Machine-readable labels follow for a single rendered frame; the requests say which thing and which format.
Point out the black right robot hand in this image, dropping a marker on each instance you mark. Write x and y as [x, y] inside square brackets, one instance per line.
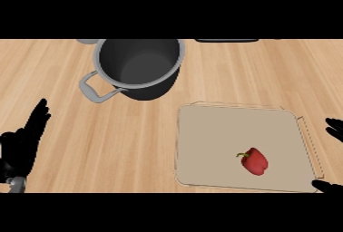
[334, 128]

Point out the grey metal pot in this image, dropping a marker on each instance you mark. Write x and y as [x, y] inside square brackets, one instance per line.
[136, 68]

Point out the beige tray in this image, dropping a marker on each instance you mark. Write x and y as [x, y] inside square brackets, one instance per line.
[241, 148]

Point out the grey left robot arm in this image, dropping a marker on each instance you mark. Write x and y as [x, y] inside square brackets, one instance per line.
[17, 185]

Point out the dark flat object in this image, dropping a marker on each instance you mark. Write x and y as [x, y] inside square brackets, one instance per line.
[227, 40]

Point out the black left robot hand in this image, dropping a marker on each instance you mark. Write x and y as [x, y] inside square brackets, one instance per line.
[27, 142]

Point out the red bell pepper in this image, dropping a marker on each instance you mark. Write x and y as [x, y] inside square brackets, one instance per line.
[255, 161]

